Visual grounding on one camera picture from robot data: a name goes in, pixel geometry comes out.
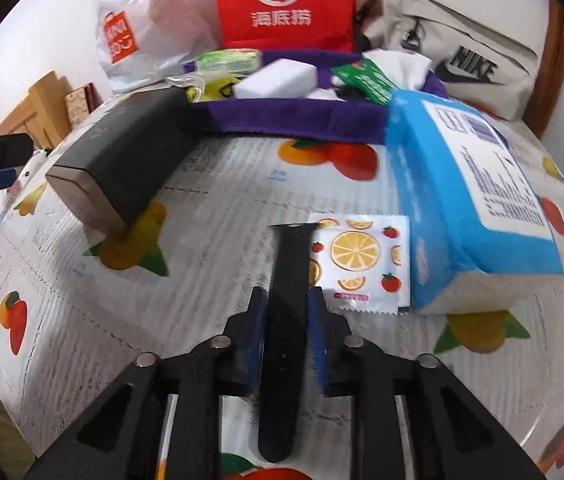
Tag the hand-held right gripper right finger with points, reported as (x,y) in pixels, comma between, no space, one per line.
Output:
(319,340)

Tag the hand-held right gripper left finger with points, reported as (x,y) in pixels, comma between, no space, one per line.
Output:
(257,340)

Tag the purple fleece storage basket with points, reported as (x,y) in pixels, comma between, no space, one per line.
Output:
(292,120)

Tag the yellow pouch with black stripes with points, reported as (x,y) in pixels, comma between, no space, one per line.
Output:
(214,90)

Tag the wooden furniture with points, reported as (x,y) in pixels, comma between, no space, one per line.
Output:
(37,110)

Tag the orange slice printed sachet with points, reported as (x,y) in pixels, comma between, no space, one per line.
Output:
(362,260)

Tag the cork board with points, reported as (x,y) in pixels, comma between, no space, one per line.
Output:
(82,105)

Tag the black rectangular box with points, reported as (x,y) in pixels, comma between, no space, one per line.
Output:
(127,155)

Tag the blue tissue pack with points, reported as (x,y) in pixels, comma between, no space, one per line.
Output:
(442,200)

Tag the clear plastic bag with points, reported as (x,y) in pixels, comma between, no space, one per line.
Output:
(184,80)

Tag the white plastic shopping bag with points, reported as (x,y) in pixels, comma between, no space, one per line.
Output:
(162,15)

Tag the green wrapped pack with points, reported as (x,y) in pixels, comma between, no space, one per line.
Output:
(227,61)

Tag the white sponge block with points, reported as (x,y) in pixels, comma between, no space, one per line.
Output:
(274,80)

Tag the green sachet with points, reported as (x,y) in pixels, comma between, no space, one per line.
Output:
(367,82)

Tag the red paper bag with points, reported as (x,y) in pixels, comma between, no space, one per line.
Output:
(282,10)

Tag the beige fabric bag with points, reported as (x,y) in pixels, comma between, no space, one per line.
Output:
(462,45)

